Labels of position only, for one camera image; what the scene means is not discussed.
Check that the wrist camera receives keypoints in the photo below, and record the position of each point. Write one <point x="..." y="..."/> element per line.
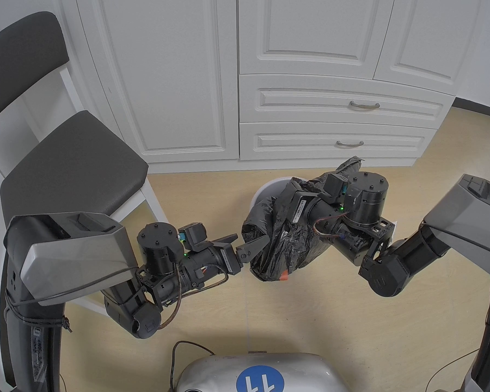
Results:
<point x="194" y="235"/>
<point x="334" y="186"/>

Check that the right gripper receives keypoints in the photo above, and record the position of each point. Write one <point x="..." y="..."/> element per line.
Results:
<point x="316" y="210"/>

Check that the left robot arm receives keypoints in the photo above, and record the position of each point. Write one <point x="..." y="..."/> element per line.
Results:
<point x="73" y="255"/>

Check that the white chair grey cushions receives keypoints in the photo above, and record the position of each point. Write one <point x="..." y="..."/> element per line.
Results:
<point x="73" y="165"/>

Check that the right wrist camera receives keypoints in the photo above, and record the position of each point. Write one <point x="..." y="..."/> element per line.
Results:
<point x="334" y="186"/>

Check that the white wardrobe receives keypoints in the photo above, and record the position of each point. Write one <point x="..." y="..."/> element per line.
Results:
<point x="167" y="55"/>

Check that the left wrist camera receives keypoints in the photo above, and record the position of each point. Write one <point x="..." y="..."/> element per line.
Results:
<point x="194" y="235"/>

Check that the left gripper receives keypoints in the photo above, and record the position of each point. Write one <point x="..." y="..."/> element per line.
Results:
<point x="206" y="261"/>

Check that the black plastic bag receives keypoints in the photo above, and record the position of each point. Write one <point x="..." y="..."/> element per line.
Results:
<point x="277" y="239"/>

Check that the white trash bin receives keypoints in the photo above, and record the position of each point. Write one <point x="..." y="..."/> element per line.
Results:
<point x="265" y="190"/>

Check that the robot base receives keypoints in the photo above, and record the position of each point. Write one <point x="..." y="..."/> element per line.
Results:
<point x="269" y="366"/>

